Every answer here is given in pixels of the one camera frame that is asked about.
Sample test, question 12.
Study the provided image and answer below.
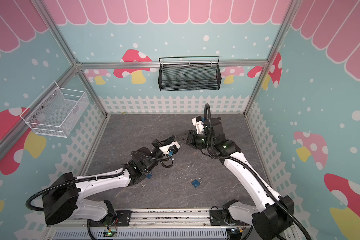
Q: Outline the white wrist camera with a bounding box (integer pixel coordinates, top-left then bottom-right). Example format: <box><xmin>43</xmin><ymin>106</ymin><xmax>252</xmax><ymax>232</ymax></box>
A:
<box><xmin>192</xmin><ymin>116</ymin><xmax>205</xmax><ymax>135</ymax></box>
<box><xmin>159</xmin><ymin>142</ymin><xmax>181</xmax><ymax>157</ymax></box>

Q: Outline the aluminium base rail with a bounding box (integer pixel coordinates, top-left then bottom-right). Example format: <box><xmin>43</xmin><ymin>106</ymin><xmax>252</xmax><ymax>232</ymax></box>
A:
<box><xmin>44</xmin><ymin>207</ymin><xmax>295</xmax><ymax>230</ymax></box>

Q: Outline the large blue padlock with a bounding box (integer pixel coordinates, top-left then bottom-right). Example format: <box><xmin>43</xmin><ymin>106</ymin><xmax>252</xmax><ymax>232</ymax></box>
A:
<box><xmin>192</xmin><ymin>178</ymin><xmax>203</xmax><ymax>188</ymax></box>

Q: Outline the black mesh wall basket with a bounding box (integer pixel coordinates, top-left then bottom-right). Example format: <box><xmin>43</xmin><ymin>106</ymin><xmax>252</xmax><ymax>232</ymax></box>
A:
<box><xmin>158</xmin><ymin>56</ymin><xmax>222</xmax><ymax>91</ymax></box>

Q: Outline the white vented cable duct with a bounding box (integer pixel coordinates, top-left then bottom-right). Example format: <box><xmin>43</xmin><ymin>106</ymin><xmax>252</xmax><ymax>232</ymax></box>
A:
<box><xmin>52</xmin><ymin>229</ymin><xmax>229</xmax><ymax>240</ymax></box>

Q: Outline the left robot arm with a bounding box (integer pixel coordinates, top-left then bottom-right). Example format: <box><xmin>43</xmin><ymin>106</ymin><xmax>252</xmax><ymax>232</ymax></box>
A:
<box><xmin>26</xmin><ymin>136</ymin><xmax>181</xmax><ymax>226</ymax></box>

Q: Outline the white mesh wall basket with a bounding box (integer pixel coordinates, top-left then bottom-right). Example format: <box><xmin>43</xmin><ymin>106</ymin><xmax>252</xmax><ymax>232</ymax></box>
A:
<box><xmin>20</xmin><ymin>82</ymin><xmax>90</xmax><ymax>138</ymax></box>

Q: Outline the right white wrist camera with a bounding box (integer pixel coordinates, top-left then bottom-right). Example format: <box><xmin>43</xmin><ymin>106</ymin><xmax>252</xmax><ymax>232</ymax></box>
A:
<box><xmin>192</xmin><ymin>116</ymin><xmax>205</xmax><ymax>135</ymax></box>

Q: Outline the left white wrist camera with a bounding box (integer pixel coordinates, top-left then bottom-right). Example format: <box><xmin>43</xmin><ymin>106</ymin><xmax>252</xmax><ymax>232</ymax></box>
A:
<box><xmin>159</xmin><ymin>142</ymin><xmax>181</xmax><ymax>157</ymax></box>

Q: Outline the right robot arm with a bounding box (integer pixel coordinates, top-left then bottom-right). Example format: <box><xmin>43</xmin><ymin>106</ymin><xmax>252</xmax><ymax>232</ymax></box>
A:
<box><xmin>177</xmin><ymin>117</ymin><xmax>311</xmax><ymax>240</ymax></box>

